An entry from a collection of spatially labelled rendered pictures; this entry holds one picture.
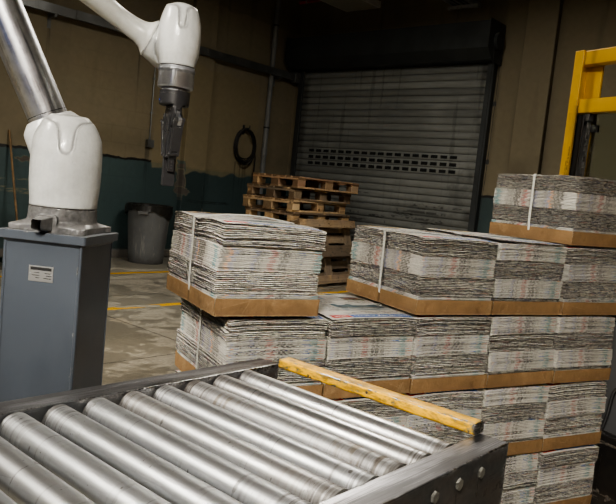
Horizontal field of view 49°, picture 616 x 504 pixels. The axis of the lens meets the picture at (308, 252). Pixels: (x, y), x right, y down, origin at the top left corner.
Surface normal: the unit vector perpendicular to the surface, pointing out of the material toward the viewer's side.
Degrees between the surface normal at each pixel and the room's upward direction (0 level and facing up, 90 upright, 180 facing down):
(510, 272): 90
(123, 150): 90
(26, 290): 90
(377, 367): 90
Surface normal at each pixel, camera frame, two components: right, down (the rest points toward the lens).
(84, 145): 0.76, -0.12
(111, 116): 0.74, 0.14
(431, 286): 0.48, 0.13
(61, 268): -0.09, 0.08
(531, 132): -0.66, 0.00
